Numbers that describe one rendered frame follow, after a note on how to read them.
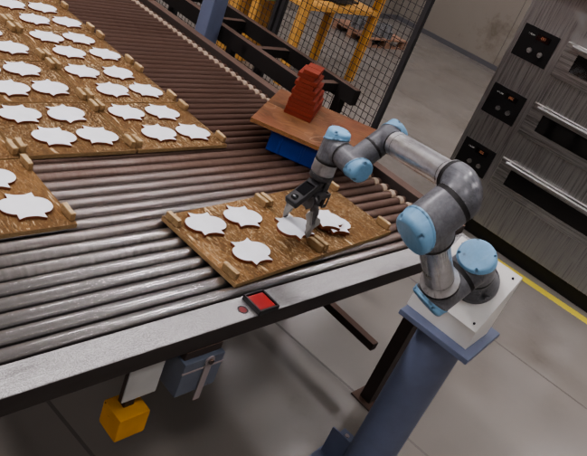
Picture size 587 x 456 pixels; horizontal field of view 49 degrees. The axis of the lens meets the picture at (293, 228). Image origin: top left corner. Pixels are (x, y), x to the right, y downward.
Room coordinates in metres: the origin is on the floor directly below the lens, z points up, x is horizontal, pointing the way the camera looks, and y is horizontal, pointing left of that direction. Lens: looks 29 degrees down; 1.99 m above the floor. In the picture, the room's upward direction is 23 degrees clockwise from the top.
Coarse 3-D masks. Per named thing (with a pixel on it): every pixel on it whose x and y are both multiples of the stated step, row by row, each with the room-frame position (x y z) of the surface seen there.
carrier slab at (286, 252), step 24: (216, 216) 1.80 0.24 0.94; (264, 216) 1.92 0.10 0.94; (192, 240) 1.62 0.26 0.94; (216, 240) 1.67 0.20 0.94; (240, 240) 1.72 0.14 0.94; (264, 240) 1.78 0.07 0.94; (288, 240) 1.84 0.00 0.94; (216, 264) 1.55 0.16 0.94; (240, 264) 1.59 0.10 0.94; (264, 264) 1.65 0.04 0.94; (288, 264) 1.70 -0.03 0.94
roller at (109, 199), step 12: (240, 180) 2.14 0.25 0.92; (252, 180) 2.18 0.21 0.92; (264, 180) 2.22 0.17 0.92; (276, 180) 2.27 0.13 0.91; (288, 180) 2.32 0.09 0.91; (132, 192) 1.77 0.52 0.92; (144, 192) 1.80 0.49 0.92; (156, 192) 1.83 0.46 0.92; (168, 192) 1.86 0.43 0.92; (180, 192) 1.90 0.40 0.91; (192, 192) 1.94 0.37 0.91; (204, 192) 1.98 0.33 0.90; (72, 204) 1.58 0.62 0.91; (84, 204) 1.61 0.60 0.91; (96, 204) 1.64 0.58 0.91
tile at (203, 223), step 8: (192, 216) 1.72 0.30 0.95; (200, 216) 1.74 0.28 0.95; (208, 216) 1.76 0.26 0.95; (192, 224) 1.68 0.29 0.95; (200, 224) 1.70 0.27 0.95; (208, 224) 1.72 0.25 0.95; (216, 224) 1.73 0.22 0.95; (224, 224) 1.75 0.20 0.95; (200, 232) 1.67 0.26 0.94; (208, 232) 1.68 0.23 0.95; (216, 232) 1.69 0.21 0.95
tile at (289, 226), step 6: (288, 216) 1.87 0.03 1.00; (276, 222) 1.83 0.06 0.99; (282, 222) 1.82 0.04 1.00; (288, 222) 1.84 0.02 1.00; (294, 222) 1.85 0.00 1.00; (300, 222) 1.87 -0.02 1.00; (306, 222) 1.88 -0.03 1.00; (276, 228) 1.79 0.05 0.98; (282, 228) 1.79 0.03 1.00; (288, 228) 1.80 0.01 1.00; (294, 228) 1.82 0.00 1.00; (300, 228) 1.83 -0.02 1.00; (282, 234) 1.77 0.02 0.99; (288, 234) 1.77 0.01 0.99; (294, 234) 1.78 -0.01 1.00; (300, 234) 1.79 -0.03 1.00; (312, 234) 1.83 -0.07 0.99
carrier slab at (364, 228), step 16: (288, 192) 2.17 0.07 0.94; (336, 192) 2.34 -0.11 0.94; (272, 208) 2.00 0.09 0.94; (304, 208) 2.10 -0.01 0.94; (320, 208) 2.15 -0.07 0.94; (336, 208) 2.20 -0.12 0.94; (352, 208) 2.25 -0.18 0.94; (352, 224) 2.12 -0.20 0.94; (368, 224) 2.18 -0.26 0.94; (336, 240) 1.97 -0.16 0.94; (352, 240) 2.01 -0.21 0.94; (368, 240) 2.07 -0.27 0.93
